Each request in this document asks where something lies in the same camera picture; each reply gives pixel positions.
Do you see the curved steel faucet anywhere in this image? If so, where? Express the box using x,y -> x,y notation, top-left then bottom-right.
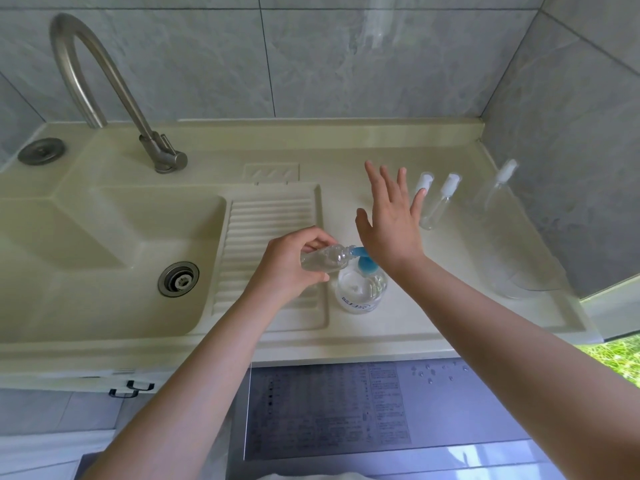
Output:
49,13 -> 189,175

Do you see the white spray cap with tube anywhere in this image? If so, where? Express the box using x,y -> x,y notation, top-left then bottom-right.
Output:
495,159 -> 519,188

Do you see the person's right hand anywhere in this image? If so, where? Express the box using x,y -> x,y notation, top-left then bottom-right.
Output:
355,160 -> 429,278

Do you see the clear hand sanitizer pump bottle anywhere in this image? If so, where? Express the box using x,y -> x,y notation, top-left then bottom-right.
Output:
335,246 -> 389,314

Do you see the person's white shirt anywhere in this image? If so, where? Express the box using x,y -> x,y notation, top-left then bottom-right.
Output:
255,472 -> 371,480

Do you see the glass window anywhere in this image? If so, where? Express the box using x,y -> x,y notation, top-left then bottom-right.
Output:
575,274 -> 640,388

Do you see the grey washing machine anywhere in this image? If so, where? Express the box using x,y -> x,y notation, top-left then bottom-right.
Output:
227,359 -> 566,480

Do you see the cream sink with washboard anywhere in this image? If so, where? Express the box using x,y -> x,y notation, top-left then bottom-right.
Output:
0,118 -> 603,393

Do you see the white cabinet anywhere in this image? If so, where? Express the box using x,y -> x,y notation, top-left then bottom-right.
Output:
0,367 -> 241,398

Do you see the person's right forearm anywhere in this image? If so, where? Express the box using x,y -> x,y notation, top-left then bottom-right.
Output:
395,254 -> 640,480

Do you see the round steel hole cover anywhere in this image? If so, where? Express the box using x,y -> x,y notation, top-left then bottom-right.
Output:
17,137 -> 66,167

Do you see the small clear bottle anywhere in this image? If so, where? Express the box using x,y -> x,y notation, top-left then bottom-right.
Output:
419,173 -> 462,231
412,171 -> 435,205
467,180 -> 507,219
299,243 -> 359,273

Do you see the steel sink drain strainer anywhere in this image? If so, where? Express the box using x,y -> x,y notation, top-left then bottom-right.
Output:
157,261 -> 200,298

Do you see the person's left forearm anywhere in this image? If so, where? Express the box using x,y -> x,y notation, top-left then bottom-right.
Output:
82,292 -> 286,480

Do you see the person's left hand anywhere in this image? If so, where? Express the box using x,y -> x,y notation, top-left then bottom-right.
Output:
245,225 -> 339,308

